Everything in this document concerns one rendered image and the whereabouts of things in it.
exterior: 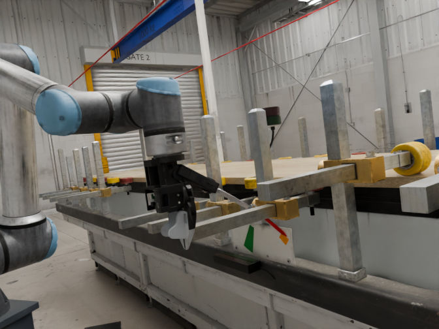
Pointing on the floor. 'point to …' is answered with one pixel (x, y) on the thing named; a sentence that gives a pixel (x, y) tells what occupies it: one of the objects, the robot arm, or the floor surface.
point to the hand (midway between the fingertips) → (188, 243)
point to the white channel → (208, 72)
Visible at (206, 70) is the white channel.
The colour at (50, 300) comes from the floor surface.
